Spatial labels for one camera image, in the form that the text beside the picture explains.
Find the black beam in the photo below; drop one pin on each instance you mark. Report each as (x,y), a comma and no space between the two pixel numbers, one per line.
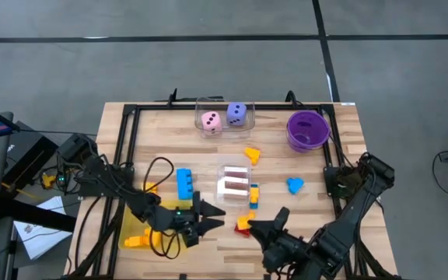
(37,215)

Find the clear plastic bin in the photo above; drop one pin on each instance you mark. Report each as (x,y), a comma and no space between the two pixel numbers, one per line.
(250,124)

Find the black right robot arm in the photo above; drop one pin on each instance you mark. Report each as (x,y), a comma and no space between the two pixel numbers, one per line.
(344,223)

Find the black metal table frame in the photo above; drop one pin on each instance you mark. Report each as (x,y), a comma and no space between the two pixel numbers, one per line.
(274,106)

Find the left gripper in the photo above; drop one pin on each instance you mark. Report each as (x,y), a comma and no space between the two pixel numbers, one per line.
(187,221)

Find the purple plastic bucket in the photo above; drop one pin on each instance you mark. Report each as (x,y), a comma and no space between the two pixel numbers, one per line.
(317,126)

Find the purple foam dice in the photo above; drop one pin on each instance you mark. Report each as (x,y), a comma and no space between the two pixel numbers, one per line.
(229,113)

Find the pink foam dice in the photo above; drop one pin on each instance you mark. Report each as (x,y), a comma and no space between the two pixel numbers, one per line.
(206,121)

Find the black power strip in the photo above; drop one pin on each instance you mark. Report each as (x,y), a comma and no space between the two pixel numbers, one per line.
(60,175)

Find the large blue toy block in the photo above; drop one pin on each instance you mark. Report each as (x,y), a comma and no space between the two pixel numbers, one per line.
(183,184)

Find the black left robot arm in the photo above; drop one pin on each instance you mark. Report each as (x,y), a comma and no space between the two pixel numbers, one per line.
(107,175)

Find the blue heart-shaped block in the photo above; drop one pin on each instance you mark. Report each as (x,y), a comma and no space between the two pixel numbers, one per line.
(295,186)

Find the small clear plastic container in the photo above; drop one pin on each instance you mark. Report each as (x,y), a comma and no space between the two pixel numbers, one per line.
(233,160)

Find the yellow toy block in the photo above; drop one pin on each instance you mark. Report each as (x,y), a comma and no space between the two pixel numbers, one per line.
(151,187)
(253,154)
(244,222)
(138,240)

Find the black box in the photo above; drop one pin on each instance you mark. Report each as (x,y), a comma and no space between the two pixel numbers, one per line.
(25,163)

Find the yellow translucent bin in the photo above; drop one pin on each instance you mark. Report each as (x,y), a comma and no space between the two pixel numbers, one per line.
(130,229)

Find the white paper sheet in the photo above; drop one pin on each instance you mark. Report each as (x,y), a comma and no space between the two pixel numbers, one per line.
(41,233)

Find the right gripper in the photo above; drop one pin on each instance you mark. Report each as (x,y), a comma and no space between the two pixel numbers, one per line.
(282,249)

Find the yellow plug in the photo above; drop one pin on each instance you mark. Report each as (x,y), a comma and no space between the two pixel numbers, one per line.
(48,180)

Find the small yellow brick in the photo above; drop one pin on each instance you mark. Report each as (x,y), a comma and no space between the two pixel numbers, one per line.
(254,194)

